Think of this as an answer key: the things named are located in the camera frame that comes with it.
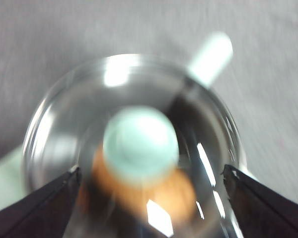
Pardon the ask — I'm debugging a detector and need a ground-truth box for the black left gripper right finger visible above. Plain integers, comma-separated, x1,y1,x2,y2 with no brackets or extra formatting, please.
221,164,298,238

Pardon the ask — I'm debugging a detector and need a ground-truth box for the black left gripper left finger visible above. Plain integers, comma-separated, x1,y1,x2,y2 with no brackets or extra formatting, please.
0,166,81,238

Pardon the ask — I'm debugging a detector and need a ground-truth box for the brown potato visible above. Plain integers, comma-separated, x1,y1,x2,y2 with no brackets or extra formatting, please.
79,146,197,221

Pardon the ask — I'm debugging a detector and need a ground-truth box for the glass lid with green knob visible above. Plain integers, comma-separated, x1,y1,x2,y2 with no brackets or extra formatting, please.
22,53,247,238

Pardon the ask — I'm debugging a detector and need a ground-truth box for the mint green steamer pot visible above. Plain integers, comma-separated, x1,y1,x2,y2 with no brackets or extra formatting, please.
23,31,248,238

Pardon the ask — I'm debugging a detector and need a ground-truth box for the mint green breakfast maker base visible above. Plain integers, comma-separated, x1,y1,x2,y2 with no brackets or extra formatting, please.
0,148,259,216

